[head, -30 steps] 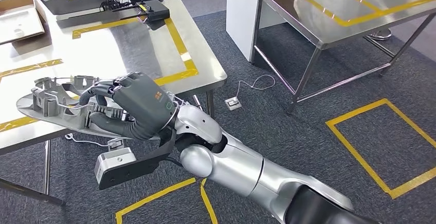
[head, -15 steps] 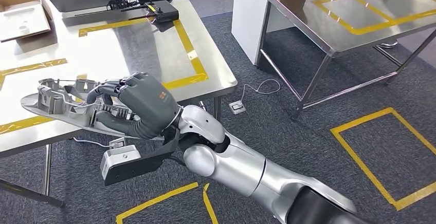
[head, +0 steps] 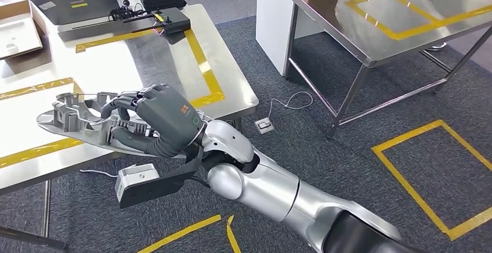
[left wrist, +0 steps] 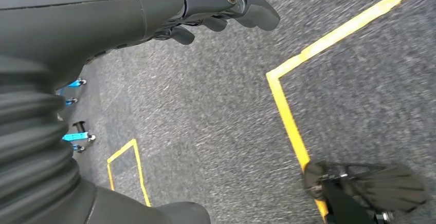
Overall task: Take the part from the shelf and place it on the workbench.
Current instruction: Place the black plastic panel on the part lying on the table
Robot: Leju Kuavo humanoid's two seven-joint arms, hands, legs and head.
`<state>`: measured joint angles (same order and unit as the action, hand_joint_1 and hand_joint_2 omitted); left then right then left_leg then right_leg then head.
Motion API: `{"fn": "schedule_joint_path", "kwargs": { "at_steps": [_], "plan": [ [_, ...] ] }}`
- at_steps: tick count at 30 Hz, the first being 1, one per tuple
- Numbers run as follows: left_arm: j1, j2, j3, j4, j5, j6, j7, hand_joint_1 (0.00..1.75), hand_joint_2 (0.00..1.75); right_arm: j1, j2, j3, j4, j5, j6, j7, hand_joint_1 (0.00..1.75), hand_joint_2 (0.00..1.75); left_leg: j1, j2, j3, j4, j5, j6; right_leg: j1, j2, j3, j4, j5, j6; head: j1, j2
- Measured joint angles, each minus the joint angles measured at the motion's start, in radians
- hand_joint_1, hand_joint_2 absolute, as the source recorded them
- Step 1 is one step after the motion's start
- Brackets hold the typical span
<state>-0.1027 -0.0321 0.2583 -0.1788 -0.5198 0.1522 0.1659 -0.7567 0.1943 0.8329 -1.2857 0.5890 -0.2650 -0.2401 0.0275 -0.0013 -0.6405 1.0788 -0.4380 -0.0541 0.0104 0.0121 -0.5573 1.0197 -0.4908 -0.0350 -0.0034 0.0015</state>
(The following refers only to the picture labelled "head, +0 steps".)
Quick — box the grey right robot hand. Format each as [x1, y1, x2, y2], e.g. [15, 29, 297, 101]
[100, 84, 207, 158]

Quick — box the grey plastic wheel cover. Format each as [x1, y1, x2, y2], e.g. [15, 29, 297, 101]
[36, 91, 212, 158]

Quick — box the stainless steel workbench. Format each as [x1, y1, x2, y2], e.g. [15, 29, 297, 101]
[0, 0, 259, 251]

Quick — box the white floor socket box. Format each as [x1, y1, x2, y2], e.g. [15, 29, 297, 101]
[254, 117, 276, 135]

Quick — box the black device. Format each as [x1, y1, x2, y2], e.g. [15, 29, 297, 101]
[71, 7, 192, 36]

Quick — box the worn yellow table tape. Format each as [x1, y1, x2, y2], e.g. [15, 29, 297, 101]
[0, 77, 84, 169]

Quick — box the white cabinet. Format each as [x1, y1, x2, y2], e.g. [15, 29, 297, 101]
[255, 0, 325, 77]

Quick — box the black Lenovo laptop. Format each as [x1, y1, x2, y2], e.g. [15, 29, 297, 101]
[20, 0, 121, 26]

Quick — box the flat white box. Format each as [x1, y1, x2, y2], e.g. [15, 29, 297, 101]
[0, 16, 43, 60]

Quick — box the brown open cardboard box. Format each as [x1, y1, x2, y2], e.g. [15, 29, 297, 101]
[0, 0, 49, 60]

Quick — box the stainless steel table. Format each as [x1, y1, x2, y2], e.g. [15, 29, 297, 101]
[283, 0, 492, 139]

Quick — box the yellow table tape rectangle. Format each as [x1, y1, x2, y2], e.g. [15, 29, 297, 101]
[345, 0, 492, 41]

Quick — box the pale wrist camera, black bracket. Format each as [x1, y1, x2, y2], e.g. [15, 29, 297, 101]
[114, 145, 204, 209]

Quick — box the white socket cable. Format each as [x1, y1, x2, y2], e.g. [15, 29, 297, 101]
[78, 163, 137, 179]
[267, 91, 314, 121]

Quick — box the black cable bundle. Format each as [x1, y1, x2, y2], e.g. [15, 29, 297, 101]
[108, 0, 146, 22]

